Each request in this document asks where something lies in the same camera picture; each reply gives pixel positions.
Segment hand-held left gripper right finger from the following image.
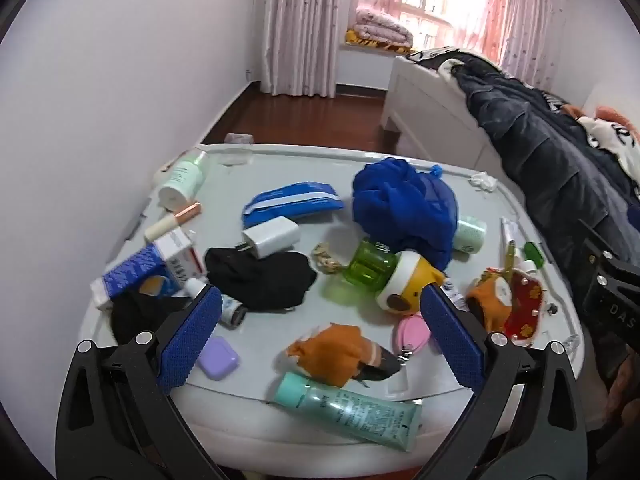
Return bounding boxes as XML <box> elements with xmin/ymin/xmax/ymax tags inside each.
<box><xmin>420</xmin><ymin>285</ymin><xmax>588</xmax><ymax>480</ymax></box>

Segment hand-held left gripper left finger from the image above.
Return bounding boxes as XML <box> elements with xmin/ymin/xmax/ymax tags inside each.
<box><xmin>55</xmin><ymin>285</ymin><xmax>223</xmax><ymax>480</ymax></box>

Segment purple small case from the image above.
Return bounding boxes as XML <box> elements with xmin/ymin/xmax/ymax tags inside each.
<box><xmin>196</xmin><ymin>335</ymin><xmax>240</xmax><ymax>377</ymax></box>

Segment blue mesh bath sponge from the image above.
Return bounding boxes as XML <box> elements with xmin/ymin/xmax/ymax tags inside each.
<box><xmin>351</xmin><ymin>156</ymin><xmax>460</xmax><ymax>271</ymax></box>

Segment pink small case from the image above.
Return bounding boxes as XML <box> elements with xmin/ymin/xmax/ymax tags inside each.
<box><xmin>397</xmin><ymin>312</ymin><xmax>432</xmax><ymax>361</ymax></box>

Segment white blue cream tube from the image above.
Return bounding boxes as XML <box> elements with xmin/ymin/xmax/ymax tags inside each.
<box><xmin>442</xmin><ymin>276</ymin><xmax>468</xmax><ymax>311</ymax></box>

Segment small dark bottle white cap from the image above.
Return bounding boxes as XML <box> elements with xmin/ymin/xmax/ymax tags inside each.
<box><xmin>186</xmin><ymin>277</ymin><xmax>248</xmax><ymax>330</ymax></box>

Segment red orange plush pouch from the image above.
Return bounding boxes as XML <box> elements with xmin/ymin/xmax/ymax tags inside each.
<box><xmin>467</xmin><ymin>267</ymin><xmax>546</xmax><ymax>348</ymax></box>

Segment blue white medicine box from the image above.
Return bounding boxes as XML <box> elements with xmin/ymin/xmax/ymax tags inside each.
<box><xmin>90</xmin><ymin>227</ymin><xmax>207</xmax><ymax>311</ymax></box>

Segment black sock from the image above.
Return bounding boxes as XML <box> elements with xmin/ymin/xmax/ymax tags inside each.
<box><xmin>204</xmin><ymin>247</ymin><xmax>318</xmax><ymax>312</ymax></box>

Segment green yellow toy bottle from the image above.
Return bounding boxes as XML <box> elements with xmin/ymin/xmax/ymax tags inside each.
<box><xmin>327</xmin><ymin>240</ymin><xmax>446</xmax><ymax>317</ymax></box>

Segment mint green jar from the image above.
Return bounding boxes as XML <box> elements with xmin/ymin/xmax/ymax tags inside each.
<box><xmin>452</xmin><ymin>215</ymin><xmax>488</xmax><ymax>253</ymax></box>

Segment orange plush toy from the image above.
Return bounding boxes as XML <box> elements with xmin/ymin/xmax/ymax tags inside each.
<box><xmin>285</xmin><ymin>323</ymin><xmax>403</xmax><ymax>388</ymax></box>

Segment rose gold lipstick tube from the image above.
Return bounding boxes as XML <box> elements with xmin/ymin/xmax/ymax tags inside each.
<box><xmin>144</xmin><ymin>202</ymin><xmax>202</xmax><ymax>243</ymax></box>

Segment teal cream tube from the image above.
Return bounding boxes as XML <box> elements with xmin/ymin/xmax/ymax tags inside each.
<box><xmin>272</xmin><ymin>371</ymin><xmax>423</xmax><ymax>452</ymax></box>

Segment white charger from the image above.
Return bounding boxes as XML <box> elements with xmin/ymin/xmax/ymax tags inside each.
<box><xmin>241</xmin><ymin>216</ymin><xmax>301</xmax><ymax>260</ymax></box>

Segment green white lotion bottle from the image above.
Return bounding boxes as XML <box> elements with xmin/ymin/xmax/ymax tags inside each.
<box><xmin>158</xmin><ymin>151</ymin><xmax>211</xmax><ymax>211</ymax></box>

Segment clear plastic wrapper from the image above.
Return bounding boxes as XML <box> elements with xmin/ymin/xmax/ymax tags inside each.
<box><xmin>468</xmin><ymin>171</ymin><xmax>498</xmax><ymax>193</ymax></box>

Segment printed orange white blanket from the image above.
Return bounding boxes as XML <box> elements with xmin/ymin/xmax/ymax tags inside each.
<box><xmin>547</xmin><ymin>91</ymin><xmax>640</xmax><ymax>196</ymax></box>

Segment blue tissue packet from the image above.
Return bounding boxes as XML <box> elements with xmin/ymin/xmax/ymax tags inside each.
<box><xmin>242</xmin><ymin>181</ymin><xmax>346</xmax><ymax>233</ymax></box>

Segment white window bench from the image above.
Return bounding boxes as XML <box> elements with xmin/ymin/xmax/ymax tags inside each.
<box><xmin>336</xmin><ymin>42</ymin><xmax>401</xmax><ymax>92</ymax></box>

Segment pink patterned curtain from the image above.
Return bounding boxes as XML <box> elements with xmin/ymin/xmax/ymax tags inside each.
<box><xmin>492</xmin><ymin>0</ymin><xmax>571</xmax><ymax>91</ymax></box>
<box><xmin>260</xmin><ymin>0</ymin><xmax>363</xmax><ymax>98</ymax></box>

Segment folded yellow blanket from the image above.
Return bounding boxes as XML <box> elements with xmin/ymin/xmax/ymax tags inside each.
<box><xmin>345</xmin><ymin>30</ymin><xmax>416</xmax><ymax>55</ymax></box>

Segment folded pink quilt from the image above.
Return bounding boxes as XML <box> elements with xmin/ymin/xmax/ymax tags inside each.
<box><xmin>352</xmin><ymin>7</ymin><xmax>415</xmax><ymax>46</ymax></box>

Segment beige knotted rope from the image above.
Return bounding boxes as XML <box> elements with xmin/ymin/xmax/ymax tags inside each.
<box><xmin>312</xmin><ymin>242</ymin><xmax>346</xmax><ymax>273</ymax></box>

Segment white bed frame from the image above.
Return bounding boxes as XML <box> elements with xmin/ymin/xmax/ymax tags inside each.
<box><xmin>381</xmin><ymin>55</ymin><xmax>516</xmax><ymax>176</ymax></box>

